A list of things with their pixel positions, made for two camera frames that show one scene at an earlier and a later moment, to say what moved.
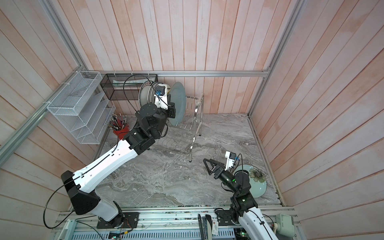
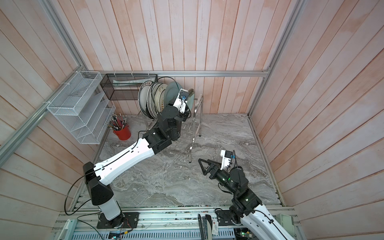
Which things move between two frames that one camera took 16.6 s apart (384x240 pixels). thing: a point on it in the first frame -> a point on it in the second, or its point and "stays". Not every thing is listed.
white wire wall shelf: (82, 106) stays
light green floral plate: (257, 180) -> (190, 101)
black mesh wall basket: (125, 86) stays
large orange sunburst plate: (151, 89) stays
